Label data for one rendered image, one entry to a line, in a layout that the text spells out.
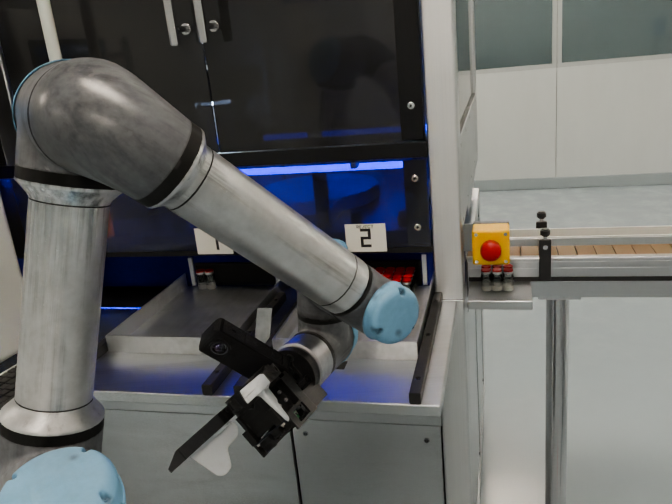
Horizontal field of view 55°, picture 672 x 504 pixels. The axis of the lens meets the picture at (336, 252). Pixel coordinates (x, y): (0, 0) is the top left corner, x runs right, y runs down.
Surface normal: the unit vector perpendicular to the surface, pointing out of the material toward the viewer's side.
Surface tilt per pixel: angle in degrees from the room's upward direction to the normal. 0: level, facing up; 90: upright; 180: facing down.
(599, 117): 90
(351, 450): 90
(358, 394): 0
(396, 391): 0
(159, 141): 74
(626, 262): 90
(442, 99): 90
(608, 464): 0
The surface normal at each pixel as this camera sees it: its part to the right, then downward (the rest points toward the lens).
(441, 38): -0.23, 0.33
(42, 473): -0.03, -0.91
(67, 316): 0.50, 0.22
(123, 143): 0.12, 0.25
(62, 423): 0.51, -0.51
